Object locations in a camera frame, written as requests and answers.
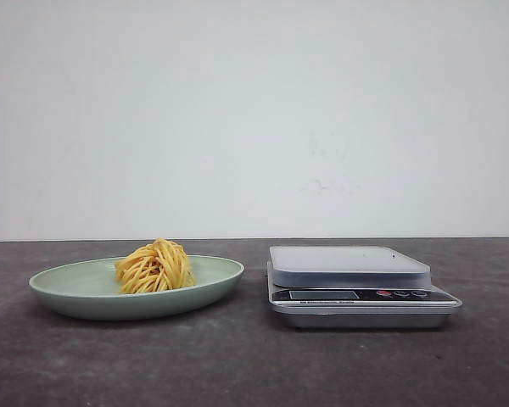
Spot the yellow vermicelli noodle bundle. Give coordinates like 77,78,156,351
115,237,196,294

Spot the silver digital kitchen scale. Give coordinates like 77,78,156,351
267,246,462,329

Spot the pale green oval plate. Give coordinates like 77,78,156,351
29,255,244,321

